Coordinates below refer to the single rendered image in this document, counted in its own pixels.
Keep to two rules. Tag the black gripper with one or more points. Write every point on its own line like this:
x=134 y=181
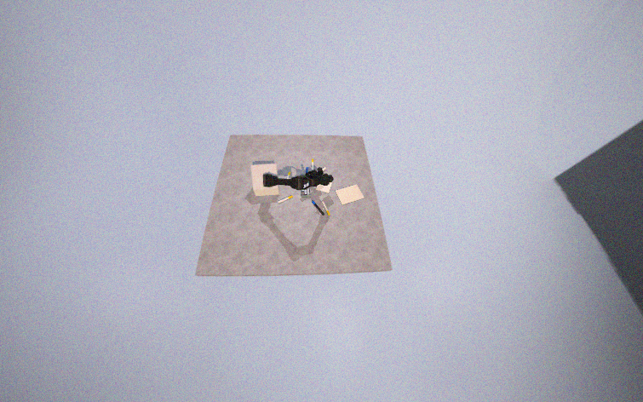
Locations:
x=312 y=174

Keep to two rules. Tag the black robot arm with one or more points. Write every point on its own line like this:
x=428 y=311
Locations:
x=270 y=180

